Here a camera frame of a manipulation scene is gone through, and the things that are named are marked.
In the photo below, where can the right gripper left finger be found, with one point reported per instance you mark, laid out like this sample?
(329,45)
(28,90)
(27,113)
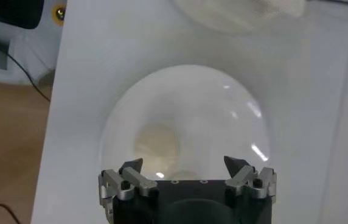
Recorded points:
(133,181)

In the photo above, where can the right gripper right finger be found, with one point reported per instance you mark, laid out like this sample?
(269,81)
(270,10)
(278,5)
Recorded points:
(242,178)

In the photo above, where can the grey and black robot base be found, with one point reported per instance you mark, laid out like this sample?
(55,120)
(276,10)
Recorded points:
(25,45)

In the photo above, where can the white round plate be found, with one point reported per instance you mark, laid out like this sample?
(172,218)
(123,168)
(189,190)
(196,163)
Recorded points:
(192,103)

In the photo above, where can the cream electric cooking pot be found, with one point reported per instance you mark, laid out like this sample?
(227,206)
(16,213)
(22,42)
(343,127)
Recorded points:
(231,13)

